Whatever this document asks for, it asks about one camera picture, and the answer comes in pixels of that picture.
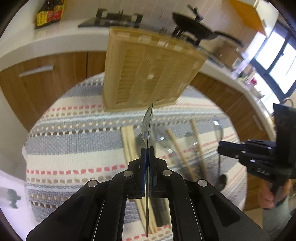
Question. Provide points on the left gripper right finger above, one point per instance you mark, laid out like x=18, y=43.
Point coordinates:
x=198, y=210

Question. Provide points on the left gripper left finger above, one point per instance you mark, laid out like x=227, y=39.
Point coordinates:
x=97, y=210

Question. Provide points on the black handled steel spoon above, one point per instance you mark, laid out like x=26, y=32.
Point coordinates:
x=218, y=129

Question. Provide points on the steel ladle spoon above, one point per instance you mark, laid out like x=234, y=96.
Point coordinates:
x=158, y=138

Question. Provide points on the right hand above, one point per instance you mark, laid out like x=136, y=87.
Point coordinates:
x=266, y=198

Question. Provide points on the striped woven table mat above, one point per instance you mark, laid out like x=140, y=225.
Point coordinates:
x=77, y=140

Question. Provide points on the beige plastic utensil basket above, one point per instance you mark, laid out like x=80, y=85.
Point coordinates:
x=144, y=67

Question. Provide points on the black wok pan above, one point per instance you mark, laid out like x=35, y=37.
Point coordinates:
x=197, y=29

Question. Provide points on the black gas stove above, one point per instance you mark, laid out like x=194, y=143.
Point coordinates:
x=105, y=19

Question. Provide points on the dark soy sauce bottle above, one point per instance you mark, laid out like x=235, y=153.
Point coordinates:
x=45, y=14

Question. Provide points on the steel drawer handle left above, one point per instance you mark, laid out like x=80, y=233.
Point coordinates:
x=41, y=69

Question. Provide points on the orange wall cabinet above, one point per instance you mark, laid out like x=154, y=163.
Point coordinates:
x=248, y=15

